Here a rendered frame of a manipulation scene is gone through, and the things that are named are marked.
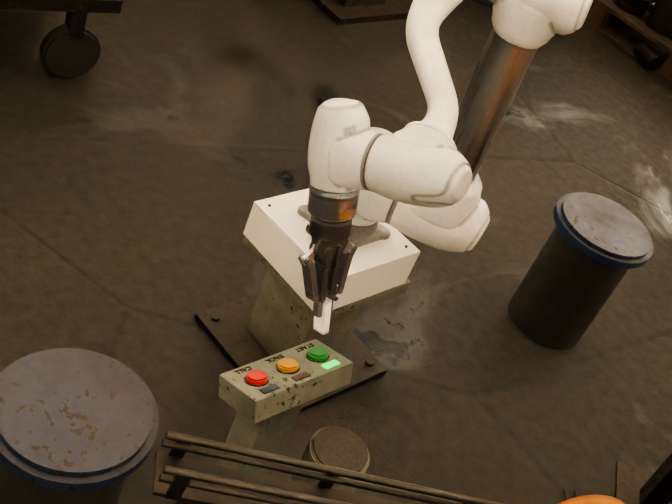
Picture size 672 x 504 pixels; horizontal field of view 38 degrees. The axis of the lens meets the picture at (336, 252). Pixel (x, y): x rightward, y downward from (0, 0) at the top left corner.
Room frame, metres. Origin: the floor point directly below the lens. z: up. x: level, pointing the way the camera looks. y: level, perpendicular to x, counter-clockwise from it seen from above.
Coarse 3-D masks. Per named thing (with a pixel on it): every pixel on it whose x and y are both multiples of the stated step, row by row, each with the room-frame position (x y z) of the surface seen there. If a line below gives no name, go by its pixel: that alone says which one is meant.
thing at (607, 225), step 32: (576, 224) 2.52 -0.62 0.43; (608, 224) 2.59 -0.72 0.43; (640, 224) 2.67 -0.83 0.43; (544, 256) 2.55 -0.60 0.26; (576, 256) 2.48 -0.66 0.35; (608, 256) 2.45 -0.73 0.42; (640, 256) 2.50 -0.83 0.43; (544, 288) 2.50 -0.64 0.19; (576, 288) 2.47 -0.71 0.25; (608, 288) 2.50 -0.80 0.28; (544, 320) 2.47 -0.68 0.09; (576, 320) 2.48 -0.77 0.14
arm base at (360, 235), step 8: (304, 208) 1.98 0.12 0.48; (304, 216) 1.97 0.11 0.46; (376, 224) 2.00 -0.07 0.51; (352, 232) 1.94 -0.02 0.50; (360, 232) 1.95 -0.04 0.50; (368, 232) 1.96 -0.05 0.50; (376, 232) 2.00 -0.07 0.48; (384, 232) 2.02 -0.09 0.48; (352, 240) 1.93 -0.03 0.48; (360, 240) 1.94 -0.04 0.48; (368, 240) 1.96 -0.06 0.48; (376, 240) 1.99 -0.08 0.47
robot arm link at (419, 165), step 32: (416, 0) 1.79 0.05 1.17; (448, 0) 1.81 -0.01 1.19; (416, 32) 1.71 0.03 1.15; (416, 64) 1.65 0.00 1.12; (448, 96) 1.56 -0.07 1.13; (416, 128) 1.45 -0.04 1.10; (448, 128) 1.49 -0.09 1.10; (384, 160) 1.39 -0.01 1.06; (416, 160) 1.39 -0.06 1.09; (448, 160) 1.39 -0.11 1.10; (384, 192) 1.38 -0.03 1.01; (416, 192) 1.36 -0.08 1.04; (448, 192) 1.37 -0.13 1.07
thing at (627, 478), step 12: (624, 468) 2.09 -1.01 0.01; (660, 468) 2.02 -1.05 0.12; (624, 480) 2.04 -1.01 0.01; (636, 480) 2.06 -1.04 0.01; (648, 480) 2.03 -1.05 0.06; (660, 480) 1.97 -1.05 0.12; (624, 492) 1.99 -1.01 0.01; (636, 492) 2.01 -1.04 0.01; (648, 492) 1.98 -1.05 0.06; (660, 492) 1.97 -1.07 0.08
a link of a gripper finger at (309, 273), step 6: (300, 258) 1.37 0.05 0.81; (306, 258) 1.37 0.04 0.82; (306, 264) 1.37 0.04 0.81; (312, 264) 1.37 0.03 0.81; (306, 270) 1.37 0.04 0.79; (312, 270) 1.37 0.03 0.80; (306, 276) 1.38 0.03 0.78; (312, 276) 1.37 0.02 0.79; (306, 282) 1.38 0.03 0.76; (312, 282) 1.37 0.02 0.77; (306, 288) 1.38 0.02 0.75; (312, 288) 1.37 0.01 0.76; (306, 294) 1.38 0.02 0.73; (312, 294) 1.37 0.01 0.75; (312, 300) 1.37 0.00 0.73
